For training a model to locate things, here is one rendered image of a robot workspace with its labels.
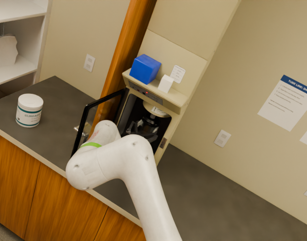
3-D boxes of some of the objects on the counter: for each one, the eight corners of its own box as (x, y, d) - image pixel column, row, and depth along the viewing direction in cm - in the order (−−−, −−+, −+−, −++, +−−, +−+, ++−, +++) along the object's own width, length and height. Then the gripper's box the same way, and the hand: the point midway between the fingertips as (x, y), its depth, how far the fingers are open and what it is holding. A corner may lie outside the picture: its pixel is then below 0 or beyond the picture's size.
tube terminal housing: (123, 130, 205) (165, 21, 163) (165, 156, 199) (220, 49, 158) (103, 148, 184) (146, 28, 143) (149, 177, 179) (208, 60, 137)
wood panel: (124, 115, 218) (213, -119, 143) (127, 118, 218) (218, -116, 143) (83, 149, 178) (178, -154, 103) (88, 151, 177) (186, -151, 102)
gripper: (152, 147, 152) (169, 128, 171) (116, 125, 155) (136, 109, 174) (148, 158, 156) (164, 138, 175) (112, 137, 159) (131, 119, 178)
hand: (148, 125), depth 173 cm, fingers closed on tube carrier, 9 cm apart
